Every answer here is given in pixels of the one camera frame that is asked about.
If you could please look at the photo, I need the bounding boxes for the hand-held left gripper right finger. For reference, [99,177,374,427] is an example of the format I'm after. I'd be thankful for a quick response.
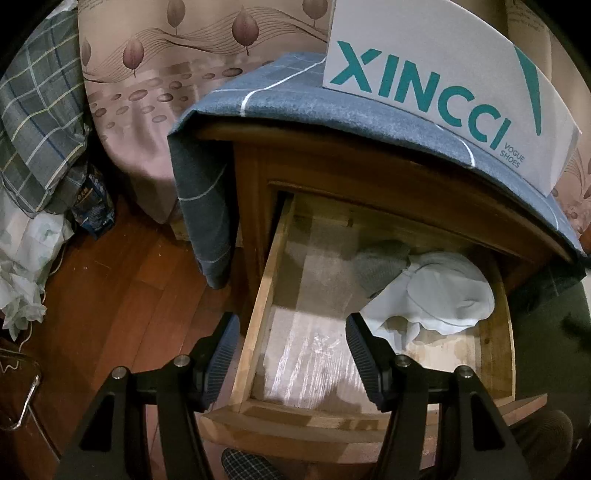
[345,313,532,480]

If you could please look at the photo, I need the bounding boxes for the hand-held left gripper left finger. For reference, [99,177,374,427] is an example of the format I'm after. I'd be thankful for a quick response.
[58,313,241,480]

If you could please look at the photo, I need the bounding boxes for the wooden drawer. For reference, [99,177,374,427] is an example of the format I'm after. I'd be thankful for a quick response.
[198,191,548,462]

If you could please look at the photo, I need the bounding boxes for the grey knit underwear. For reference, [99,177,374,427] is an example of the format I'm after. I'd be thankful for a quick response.
[353,244,411,298]

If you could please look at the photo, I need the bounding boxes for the pale blue underwear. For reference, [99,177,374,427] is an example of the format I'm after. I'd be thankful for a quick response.
[365,251,496,349]

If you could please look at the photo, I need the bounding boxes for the white shoe box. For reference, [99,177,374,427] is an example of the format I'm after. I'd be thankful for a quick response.
[322,0,583,197]

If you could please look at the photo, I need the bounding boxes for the clear drawer liner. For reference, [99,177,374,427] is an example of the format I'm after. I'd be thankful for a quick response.
[263,217,476,402]

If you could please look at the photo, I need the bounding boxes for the checked slipper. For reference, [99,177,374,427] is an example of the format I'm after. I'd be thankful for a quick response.
[222,449,287,480]

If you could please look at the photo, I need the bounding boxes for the wooden nightstand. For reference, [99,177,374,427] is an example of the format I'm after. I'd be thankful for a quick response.
[191,122,578,462]

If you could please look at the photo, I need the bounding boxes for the blue packet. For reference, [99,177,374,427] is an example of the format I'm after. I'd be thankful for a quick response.
[71,161,115,238]

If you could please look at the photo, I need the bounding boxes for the white floral cloth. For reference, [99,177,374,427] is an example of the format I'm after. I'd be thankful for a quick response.
[0,187,75,342]

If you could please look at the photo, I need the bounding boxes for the leaf print curtain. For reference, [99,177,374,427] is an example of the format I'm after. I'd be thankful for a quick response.
[76,0,591,232]

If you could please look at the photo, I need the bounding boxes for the blue checked cloth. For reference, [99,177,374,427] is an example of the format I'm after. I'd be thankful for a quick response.
[167,52,591,289]

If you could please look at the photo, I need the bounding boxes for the grey plaid blanket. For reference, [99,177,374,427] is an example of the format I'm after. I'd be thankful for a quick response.
[0,9,90,215]

